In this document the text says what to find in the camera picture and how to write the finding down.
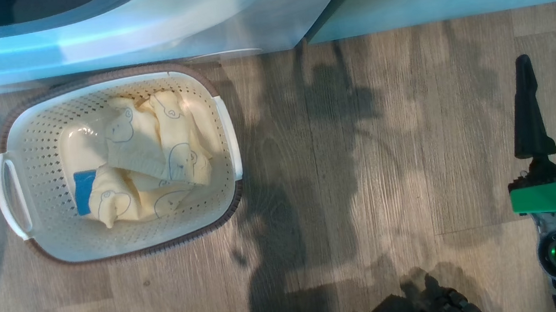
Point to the small blue cloth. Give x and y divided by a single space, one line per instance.
85 191

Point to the white washing machine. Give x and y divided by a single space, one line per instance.
141 31

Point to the white perforated laundry basket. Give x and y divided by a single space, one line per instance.
39 150

